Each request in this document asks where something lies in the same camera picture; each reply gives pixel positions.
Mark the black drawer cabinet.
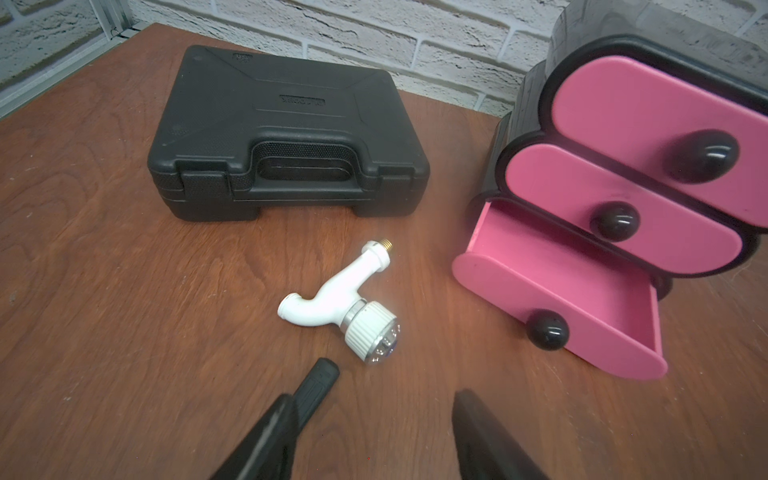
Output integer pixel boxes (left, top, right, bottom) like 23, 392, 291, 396
471, 1, 767, 284

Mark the black plastic tool case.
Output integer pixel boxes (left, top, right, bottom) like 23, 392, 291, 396
147, 45, 430, 222

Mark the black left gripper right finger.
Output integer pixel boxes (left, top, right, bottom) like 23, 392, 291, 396
452, 389, 548, 480

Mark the aluminium corner post left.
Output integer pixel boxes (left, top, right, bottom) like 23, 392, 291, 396
89, 0, 134, 39

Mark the aluminium left floor rail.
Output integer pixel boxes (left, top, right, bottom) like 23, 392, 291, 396
1, 21, 149, 118

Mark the pink bottom drawer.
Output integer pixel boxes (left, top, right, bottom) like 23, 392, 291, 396
452, 200, 668, 380

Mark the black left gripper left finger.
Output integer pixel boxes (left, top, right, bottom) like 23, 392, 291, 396
211, 394, 299, 479

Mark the white pipe fitting brass thread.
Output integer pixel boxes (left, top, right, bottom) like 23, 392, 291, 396
277, 239, 401, 364

